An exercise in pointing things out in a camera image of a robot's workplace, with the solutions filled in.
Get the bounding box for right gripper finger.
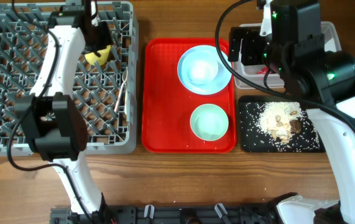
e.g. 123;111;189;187
228;27;244;62
242;27;266;65

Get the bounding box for yellow plastic cup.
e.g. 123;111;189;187
84;45;111;65

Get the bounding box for light blue plate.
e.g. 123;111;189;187
177;45;232;95

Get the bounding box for white plastic spoon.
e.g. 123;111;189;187
114;70;129;113

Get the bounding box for small green saucer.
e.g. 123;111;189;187
182;50;218;85

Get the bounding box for green bowl with food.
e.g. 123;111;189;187
190;104;229;141

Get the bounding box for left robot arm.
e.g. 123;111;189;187
10;1;116;223

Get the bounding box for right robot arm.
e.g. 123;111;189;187
224;1;355;223

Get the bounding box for grey dishwasher rack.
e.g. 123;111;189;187
0;1;139;157

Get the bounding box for clear plastic bin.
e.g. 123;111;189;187
232;21;341;89

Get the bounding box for black plastic tray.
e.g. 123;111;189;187
238;96;325;153

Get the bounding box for pile of rice scraps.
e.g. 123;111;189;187
257;101;303;144

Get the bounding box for red plastic tray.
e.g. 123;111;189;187
141;38;237;154

